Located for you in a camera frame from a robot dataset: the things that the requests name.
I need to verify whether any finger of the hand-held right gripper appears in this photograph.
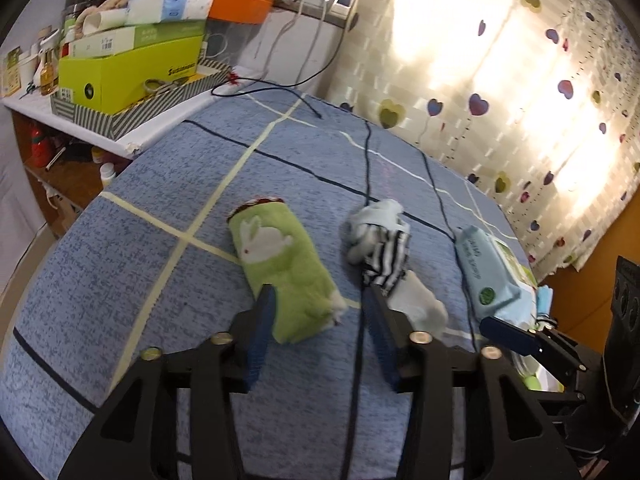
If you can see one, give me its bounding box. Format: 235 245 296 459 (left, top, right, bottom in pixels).
480 316 589 393

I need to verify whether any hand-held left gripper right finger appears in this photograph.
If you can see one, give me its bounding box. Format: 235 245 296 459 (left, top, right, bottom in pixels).
364 285 583 480

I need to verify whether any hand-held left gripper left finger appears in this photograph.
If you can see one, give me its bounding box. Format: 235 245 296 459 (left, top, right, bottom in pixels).
57 284 277 480

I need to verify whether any green rabbit towel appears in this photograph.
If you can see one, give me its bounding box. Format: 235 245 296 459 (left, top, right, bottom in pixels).
227 196 348 346

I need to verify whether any light blue cloth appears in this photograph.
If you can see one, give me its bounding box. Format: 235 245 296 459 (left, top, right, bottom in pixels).
535 285 556 328

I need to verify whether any green round container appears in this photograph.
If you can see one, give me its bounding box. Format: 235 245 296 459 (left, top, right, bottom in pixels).
514 355 551 393

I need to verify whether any wet wipes pack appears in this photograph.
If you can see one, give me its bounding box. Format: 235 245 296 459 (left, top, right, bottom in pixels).
454 225 538 322

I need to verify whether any blue checked bed sheet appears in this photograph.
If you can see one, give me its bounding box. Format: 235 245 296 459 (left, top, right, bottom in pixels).
0 92 556 480

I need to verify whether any striped cardboard box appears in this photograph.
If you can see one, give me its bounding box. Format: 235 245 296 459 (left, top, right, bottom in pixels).
50 57 233 142

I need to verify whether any heart print curtain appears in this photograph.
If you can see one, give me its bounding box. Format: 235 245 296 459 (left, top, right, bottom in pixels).
320 0 640 273

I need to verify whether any white shelf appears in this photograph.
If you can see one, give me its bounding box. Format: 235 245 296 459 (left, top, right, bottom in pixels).
0 87 216 160

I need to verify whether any lime green box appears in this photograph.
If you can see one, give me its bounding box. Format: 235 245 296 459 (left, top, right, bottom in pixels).
57 35 207 116

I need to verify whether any clear plastic container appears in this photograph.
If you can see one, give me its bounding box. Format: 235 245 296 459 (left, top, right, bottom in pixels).
202 20 267 70

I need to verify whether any red object under shelf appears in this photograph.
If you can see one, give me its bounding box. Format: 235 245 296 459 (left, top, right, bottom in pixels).
27 127 54 168

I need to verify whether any green white flat box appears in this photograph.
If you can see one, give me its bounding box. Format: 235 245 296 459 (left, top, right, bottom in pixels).
65 20 208 59

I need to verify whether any orange tray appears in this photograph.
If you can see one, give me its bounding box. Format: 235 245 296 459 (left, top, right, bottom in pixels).
172 0 275 25

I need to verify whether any amber bottle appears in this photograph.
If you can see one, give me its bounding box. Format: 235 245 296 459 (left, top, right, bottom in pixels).
39 47 59 96

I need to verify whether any white blue tissue pack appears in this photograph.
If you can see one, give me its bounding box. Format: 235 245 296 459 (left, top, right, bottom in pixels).
125 0 216 26

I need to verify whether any small yellow box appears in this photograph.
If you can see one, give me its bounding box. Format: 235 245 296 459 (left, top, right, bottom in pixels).
0 47 26 99

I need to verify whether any black cable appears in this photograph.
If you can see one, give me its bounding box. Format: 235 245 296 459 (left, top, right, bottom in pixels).
210 25 351 121

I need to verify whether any white cable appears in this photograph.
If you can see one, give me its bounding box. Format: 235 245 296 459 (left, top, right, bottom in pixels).
260 0 351 87

